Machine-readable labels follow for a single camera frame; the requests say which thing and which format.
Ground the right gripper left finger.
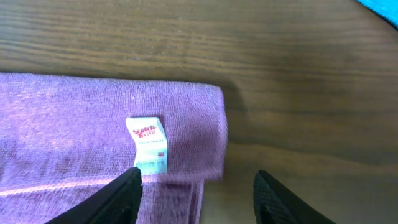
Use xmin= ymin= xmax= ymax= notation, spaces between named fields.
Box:
xmin=47 ymin=167 xmax=142 ymax=224

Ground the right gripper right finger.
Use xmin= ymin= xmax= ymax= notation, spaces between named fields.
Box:
xmin=253 ymin=170 xmax=335 ymax=224

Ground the purple microfiber cloth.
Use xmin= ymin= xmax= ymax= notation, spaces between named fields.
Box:
xmin=1 ymin=73 xmax=228 ymax=223

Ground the crumpled blue cloth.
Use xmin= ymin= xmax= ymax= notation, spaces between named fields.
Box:
xmin=357 ymin=0 xmax=398 ymax=29

